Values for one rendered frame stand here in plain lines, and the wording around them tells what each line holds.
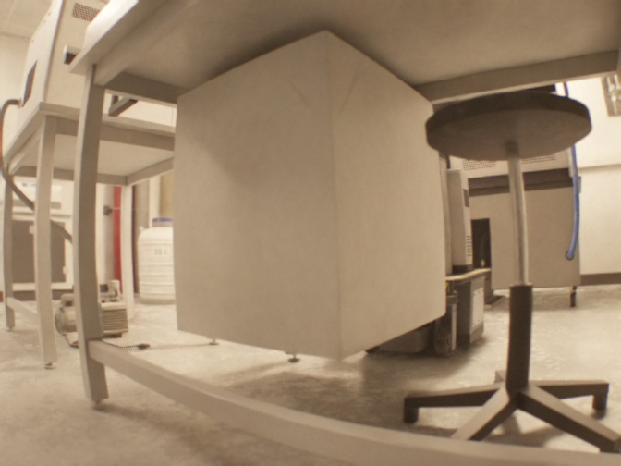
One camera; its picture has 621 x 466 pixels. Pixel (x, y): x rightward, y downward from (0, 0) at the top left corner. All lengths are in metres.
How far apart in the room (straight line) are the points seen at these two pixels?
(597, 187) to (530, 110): 3.02
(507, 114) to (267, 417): 0.55
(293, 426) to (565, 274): 2.09
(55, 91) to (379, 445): 1.47
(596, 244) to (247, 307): 3.14
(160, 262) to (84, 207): 2.48
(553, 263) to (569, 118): 1.77
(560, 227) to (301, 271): 1.87
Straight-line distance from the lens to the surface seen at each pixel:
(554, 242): 2.43
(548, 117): 0.70
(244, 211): 0.87
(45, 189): 1.47
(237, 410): 0.57
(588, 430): 0.74
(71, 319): 1.93
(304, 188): 0.77
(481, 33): 1.03
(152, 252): 3.48
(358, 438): 0.45
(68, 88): 1.60
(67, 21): 1.72
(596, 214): 3.65
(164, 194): 5.13
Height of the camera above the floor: 0.37
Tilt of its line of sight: 4 degrees up
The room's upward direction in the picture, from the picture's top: 2 degrees counter-clockwise
